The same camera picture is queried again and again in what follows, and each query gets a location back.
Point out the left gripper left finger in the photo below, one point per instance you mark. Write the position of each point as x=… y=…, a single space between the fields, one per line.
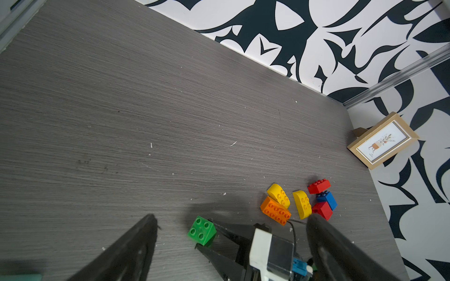
x=128 y=259

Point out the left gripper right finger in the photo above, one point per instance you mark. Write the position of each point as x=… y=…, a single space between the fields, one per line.
x=337 y=258

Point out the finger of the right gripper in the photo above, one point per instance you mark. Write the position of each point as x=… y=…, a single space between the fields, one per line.
x=241 y=234
x=237 y=269

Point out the light green square lego brick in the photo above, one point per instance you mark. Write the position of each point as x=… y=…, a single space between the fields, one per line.
x=202 y=231

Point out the orange long lego brick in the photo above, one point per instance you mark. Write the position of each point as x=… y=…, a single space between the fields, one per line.
x=275 y=211

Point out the red square lego brick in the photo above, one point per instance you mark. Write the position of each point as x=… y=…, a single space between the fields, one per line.
x=323 y=209

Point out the yellow curved lego brick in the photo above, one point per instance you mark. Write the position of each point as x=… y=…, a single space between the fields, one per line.
x=278 y=194
x=302 y=204

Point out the blue square lego brick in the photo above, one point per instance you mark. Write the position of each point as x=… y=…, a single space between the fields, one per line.
x=328 y=197

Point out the red flat lego brick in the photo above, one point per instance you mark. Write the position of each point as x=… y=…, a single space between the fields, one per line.
x=319 y=186

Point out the wooden picture frame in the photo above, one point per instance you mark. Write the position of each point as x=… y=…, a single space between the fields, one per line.
x=383 y=141

